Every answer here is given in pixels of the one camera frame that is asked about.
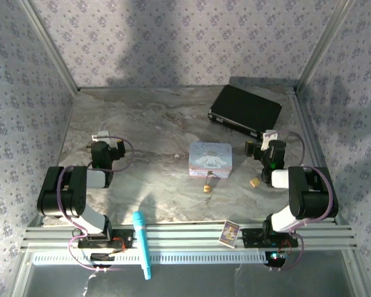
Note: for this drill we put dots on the aluminium side rail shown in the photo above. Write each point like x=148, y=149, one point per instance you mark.
x=309, y=136

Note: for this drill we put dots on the black rectangular case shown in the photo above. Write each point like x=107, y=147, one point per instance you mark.
x=245, y=109

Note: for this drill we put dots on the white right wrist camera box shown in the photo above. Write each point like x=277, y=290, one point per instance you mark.
x=269, y=136

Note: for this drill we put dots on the aluminium front rail beam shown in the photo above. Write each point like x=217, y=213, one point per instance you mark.
x=185, y=236

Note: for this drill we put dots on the aluminium corner post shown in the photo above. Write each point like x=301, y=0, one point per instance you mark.
x=49, y=46
x=324, y=46

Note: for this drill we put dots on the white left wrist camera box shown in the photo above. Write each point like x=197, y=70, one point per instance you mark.
x=100, y=135

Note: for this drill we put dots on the turquoise pen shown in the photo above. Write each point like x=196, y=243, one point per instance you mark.
x=142, y=244

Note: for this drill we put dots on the black controller board with LED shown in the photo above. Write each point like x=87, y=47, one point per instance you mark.
x=275, y=257

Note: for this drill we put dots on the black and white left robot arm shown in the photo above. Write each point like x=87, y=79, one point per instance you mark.
x=65, y=191

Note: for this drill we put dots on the small brass padlock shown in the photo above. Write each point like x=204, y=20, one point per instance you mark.
x=207, y=188

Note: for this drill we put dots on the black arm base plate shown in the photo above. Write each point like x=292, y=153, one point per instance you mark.
x=125, y=239
x=253, y=238

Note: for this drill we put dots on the pastel cartoon dog tin box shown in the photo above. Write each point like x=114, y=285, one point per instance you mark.
x=210, y=159

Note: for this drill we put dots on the small colourful card box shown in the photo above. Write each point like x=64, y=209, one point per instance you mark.
x=230, y=236

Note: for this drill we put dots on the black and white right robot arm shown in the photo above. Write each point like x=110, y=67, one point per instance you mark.
x=310, y=193

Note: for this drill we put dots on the grey metal panel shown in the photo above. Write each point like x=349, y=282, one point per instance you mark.
x=204, y=281

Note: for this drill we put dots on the black connector block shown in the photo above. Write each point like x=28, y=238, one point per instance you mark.
x=101, y=257

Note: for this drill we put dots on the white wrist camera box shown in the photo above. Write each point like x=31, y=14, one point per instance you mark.
x=269, y=136
x=100, y=135

